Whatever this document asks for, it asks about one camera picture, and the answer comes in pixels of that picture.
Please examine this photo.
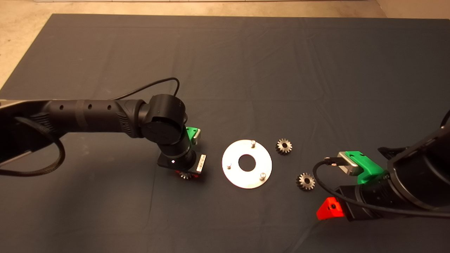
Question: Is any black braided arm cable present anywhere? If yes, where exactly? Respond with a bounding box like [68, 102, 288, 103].
[0, 116, 66, 176]

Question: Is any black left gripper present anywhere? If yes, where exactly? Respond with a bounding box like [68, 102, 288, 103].
[156, 151, 207, 179]

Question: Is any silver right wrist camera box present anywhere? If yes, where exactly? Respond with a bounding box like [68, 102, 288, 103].
[336, 151, 363, 176]

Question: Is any green left camera mount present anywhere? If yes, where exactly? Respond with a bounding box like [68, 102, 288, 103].
[185, 126, 199, 145]

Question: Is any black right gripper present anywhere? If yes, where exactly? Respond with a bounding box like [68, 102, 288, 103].
[316, 185, 373, 222]

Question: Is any dark grey table cloth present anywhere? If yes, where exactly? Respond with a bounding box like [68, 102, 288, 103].
[0, 13, 450, 253]

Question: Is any green right camera mount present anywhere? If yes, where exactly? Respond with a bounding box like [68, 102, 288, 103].
[345, 150, 385, 185]

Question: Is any round metal carrier plate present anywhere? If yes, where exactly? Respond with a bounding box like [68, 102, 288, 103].
[222, 139, 273, 190]

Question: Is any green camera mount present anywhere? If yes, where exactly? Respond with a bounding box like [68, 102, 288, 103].
[345, 150, 385, 185]
[185, 126, 199, 145]

